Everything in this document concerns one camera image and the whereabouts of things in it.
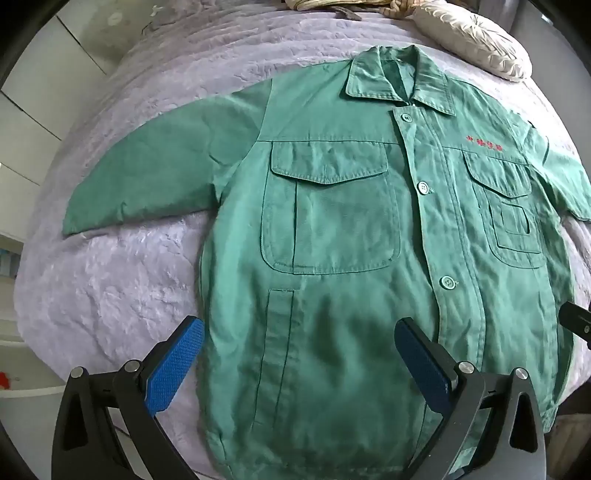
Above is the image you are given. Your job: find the cream pleated pillow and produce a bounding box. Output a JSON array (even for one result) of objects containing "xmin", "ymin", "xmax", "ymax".
[{"xmin": 412, "ymin": 2, "xmax": 532, "ymax": 83}]

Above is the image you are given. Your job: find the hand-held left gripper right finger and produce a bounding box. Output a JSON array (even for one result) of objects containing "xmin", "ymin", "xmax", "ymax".
[{"xmin": 394, "ymin": 316, "xmax": 548, "ymax": 480}]

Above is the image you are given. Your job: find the purple fleece blanket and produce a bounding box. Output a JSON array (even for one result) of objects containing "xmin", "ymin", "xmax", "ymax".
[{"xmin": 14, "ymin": 0, "xmax": 591, "ymax": 480}]

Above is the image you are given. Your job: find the white wardrobe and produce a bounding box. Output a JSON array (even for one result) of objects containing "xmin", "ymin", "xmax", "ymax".
[{"xmin": 0, "ymin": 9, "xmax": 153, "ymax": 241}]

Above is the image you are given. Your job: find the white low furniture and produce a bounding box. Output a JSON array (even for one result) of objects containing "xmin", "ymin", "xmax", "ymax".
[{"xmin": 0, "ymin": 314, "xmax": 70, "ymax": 409}]

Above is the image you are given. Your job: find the beige crumpled cloth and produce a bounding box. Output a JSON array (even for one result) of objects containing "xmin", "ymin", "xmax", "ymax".
[{"xmin": 283, "ymin": 0, "xmax": 435, "ymax": 21}]

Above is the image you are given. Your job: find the green work jacket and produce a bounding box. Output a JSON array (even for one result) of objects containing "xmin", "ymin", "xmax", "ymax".
[{"xmin": 62, "ymin": 45, "xmax": 591, "ymax": 480}]

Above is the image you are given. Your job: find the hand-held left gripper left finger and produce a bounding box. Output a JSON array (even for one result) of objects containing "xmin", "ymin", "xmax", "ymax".
[{"xmin": 52, "ymin": 315, "xmax": 205, "ymax": 480}]

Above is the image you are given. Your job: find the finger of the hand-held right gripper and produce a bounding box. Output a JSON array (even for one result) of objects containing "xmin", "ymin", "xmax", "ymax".
[{"xmin": 558, "ymin": 300, "xmax": 591, "ymax": 344}]

